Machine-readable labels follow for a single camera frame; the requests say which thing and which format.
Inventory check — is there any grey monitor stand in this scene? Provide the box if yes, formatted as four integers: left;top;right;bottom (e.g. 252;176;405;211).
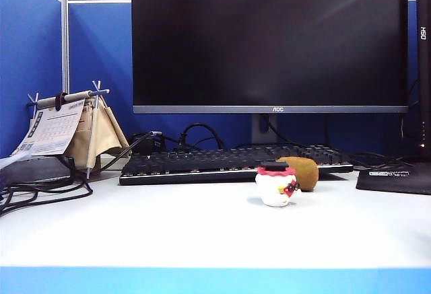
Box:
251;113;279;145

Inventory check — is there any brown fuzzy kiwi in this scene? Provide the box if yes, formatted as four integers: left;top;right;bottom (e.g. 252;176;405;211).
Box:
277;156;320;192

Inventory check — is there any black HSD monitor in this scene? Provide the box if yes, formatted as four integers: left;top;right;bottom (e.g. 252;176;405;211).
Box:
415;0;431;161

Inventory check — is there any dark flat pad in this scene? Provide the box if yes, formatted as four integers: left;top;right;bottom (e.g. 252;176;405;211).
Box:
0;155;72;184

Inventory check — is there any white paper calendar sheet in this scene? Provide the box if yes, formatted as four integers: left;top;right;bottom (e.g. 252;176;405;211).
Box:
11;98;86;157

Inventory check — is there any silver partition frame post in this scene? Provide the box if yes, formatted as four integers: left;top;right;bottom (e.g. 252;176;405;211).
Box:
61;0;70;95

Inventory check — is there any beige tent-shaped desk organizer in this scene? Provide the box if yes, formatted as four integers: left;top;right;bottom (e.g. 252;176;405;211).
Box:
26;79;132;180

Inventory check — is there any black cable bundle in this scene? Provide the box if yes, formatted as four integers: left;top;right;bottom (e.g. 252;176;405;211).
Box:
0;157;94;218

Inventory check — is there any black mechanical keyboard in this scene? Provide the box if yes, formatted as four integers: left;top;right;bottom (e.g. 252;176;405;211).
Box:
119;143;355;186

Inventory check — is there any black AOC computer monitor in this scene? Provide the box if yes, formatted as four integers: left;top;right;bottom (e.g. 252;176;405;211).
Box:
131;0;410;115

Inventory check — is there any black mouse pad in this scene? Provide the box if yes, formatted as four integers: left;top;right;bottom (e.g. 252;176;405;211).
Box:
355;165;431;196

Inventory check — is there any black looped cable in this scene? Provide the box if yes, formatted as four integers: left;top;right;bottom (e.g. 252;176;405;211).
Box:
174;122;226;151

